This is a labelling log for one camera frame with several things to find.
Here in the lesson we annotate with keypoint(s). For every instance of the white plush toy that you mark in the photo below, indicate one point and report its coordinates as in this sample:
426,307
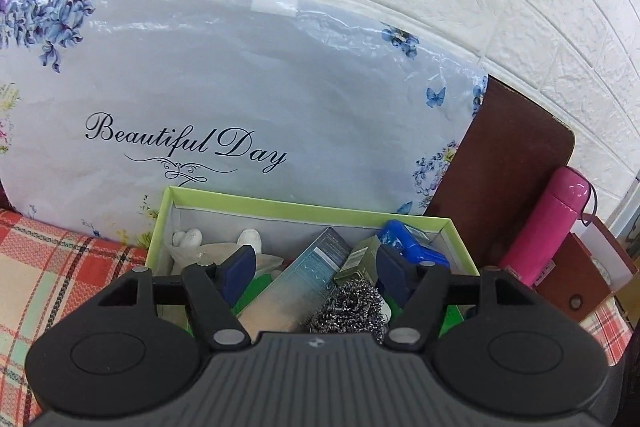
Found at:
192,238

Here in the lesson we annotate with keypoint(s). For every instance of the plaid blanket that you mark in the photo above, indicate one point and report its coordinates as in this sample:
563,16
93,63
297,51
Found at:
50,282

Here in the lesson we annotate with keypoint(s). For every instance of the floral plastic bag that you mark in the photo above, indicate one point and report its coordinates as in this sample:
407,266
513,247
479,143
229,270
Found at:
225,82

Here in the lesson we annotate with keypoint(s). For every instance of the pink thermos bottle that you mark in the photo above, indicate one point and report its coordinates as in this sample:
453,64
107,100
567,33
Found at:
545,227

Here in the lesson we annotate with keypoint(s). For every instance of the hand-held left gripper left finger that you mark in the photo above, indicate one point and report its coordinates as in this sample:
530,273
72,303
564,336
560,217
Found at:
239,272

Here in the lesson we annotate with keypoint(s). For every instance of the light green cardboard box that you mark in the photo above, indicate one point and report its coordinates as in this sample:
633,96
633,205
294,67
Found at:
300,207

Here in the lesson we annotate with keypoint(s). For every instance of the olive green box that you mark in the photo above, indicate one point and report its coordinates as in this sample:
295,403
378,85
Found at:
357,259

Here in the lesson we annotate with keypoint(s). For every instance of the brown wooden headboard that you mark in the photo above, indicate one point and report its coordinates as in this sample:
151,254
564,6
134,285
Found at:
500,182

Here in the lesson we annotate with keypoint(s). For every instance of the steel wool scrubber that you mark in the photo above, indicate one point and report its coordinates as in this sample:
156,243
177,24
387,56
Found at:
350,307

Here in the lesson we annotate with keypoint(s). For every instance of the brown cardboard box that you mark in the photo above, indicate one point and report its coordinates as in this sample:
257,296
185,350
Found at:
575,277

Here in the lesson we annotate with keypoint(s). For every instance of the teal and beige long box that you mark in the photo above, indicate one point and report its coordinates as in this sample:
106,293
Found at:
300,282

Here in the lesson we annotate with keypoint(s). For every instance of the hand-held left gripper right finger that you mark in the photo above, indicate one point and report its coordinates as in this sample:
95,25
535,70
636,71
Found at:
392,274

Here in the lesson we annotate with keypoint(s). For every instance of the blue plastic object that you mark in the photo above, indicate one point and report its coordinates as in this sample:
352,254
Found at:
400,234

